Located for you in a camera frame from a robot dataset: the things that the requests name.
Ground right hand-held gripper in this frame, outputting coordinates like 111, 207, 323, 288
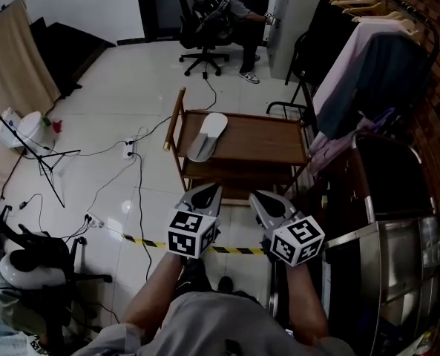
249, 191, 326, 267

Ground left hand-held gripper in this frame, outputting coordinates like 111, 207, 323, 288
167, 182, 223, 260

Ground wooden cart table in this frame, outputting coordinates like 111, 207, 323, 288
162, 86, 312, 206

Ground steel serving trolley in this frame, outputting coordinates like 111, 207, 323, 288
315, 131, 440, 356

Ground person's right forearm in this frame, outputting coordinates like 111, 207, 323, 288
284, 260, 331, 345

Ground person's left forearm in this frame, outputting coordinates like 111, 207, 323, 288
124, 252, 186, 334

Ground black rounded object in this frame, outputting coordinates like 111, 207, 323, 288
217, 275, 236, 294
177, 257, 212, 293

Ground yellow black floor tape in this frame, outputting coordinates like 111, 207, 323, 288
122, 232, 266, 256

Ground purple cloth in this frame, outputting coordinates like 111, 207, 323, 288
307, 108, 397, 176

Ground white power strip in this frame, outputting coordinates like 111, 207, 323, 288
122, 137, 137, 159
85, 212, 105, 230

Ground person's grey shirt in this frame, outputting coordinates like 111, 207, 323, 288
70, 291, 358, 356

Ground pale pink hanging shirt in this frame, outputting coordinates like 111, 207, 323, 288
311, 20, 393, 135

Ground black wheeled chair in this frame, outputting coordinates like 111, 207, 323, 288
0, 190, 114, 348

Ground black office chair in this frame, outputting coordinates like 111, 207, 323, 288
174, 0, 232, 77

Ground black tripod stand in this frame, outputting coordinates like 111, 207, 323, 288
0, 91, 82, 208

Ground black hanging garment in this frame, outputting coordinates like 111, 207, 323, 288
292, 0, 360, 87

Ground white rounded device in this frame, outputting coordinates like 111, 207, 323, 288
0, 249, 68, 289

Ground white plastic bucket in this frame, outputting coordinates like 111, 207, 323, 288
0, 106, 45, 159

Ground black flat panels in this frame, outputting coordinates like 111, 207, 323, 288
29, 16, 117, 99

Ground row of wooden hangers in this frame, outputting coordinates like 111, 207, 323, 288
320, 0, 421, 36

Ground black clothes rack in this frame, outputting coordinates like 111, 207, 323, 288
266, 0, 440, 133

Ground black cable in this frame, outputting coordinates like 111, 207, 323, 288
184, 76, 219, 113
131, 152, 154, 283

